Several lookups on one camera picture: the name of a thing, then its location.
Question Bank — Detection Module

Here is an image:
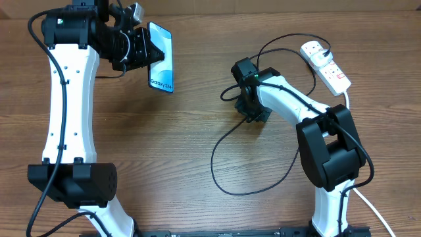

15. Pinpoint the black USB-C charger cable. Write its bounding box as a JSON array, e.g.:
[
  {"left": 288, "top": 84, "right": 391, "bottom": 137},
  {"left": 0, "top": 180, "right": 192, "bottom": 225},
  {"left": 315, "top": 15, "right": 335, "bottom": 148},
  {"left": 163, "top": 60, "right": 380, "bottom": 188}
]
[{"left": 210, "top": 32, "right": 332, "bottom": 197}]

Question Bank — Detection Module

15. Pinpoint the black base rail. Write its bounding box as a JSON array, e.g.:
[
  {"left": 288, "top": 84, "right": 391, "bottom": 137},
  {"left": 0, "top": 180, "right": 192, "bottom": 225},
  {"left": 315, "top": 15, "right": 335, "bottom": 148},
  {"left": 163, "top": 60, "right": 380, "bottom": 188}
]
[{"left": 78, "top": 225, "right": 372, "bottom": 237}]

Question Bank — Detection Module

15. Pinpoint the white charger adapter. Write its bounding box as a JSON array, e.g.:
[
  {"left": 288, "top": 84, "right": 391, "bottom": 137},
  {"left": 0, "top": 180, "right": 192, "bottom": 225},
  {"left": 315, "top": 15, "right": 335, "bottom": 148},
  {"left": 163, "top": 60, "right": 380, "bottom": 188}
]
[{"left": 310, "top": 49, "right": 333, "bottom": 70}]

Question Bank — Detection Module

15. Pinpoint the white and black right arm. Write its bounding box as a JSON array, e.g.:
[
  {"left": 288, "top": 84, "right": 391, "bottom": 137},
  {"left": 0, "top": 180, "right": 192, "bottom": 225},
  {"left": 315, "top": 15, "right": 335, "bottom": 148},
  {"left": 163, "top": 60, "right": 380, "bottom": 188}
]
[{"left": 231, "top": 58, "right": 367, "bottom": 236}]

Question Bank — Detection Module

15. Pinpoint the Samsung Galaxy smartphone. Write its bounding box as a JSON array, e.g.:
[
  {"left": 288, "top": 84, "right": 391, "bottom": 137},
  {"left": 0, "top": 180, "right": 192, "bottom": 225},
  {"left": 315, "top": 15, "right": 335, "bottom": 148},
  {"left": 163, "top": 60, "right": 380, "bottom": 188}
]
[{"left": 147, "top": 22, "right": 174, "bottom": 93}]

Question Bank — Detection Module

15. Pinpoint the white power strip cord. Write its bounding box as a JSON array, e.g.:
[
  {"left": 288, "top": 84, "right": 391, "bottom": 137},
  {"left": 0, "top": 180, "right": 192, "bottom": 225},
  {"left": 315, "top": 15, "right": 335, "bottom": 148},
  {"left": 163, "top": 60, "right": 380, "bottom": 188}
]
[{"left": 341, "top": 91, "right": 397, "bottom": 237}]

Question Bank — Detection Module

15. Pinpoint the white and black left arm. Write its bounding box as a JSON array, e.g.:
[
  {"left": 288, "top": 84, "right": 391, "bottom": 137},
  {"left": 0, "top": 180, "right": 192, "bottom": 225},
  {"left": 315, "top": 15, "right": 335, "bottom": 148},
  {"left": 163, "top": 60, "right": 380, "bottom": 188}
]
[{"left": 27, "top": 1, "right": 174, "bottom": 236}]

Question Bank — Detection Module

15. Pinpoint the white power strip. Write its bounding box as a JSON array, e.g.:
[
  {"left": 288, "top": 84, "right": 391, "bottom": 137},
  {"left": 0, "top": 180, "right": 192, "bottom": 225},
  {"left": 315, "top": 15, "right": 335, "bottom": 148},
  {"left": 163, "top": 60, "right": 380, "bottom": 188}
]
[{"left": 300, "top": 41, "right": 351, "bottom": 96}]

